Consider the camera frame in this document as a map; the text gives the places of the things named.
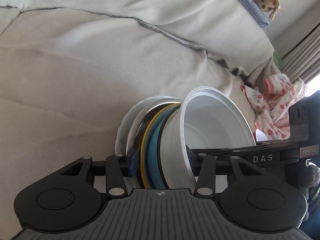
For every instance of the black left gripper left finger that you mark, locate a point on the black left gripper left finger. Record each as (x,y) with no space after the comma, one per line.
(118,171)

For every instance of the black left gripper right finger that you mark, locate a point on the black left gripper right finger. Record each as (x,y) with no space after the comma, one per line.
(212,173)

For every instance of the yellow rimmed blue plate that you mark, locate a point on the yellow rimmed blue plate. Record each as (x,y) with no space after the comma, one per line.
(147,144)

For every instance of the blue enamel bowl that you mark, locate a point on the blue enamel bowl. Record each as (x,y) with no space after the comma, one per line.
(154,158)

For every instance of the white ceramic plate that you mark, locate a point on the white ceramic plate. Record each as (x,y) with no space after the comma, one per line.
(128,120)

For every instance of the white plastic round bowl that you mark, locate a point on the white plastic round bowl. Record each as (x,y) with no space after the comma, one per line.
(205,119)

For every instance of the stainless steel bowl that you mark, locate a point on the stainless steel bowl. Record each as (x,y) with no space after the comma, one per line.
(140,133)

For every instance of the pink patterned baby cloth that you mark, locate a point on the pink patterned baby cloth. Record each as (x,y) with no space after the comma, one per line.
(272,106)

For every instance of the grey curtain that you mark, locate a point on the grey curtain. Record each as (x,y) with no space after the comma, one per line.
(303,60)

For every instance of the beige sofa cover cloth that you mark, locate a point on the beige sofa cover cloth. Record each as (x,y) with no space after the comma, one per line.
(72,69)

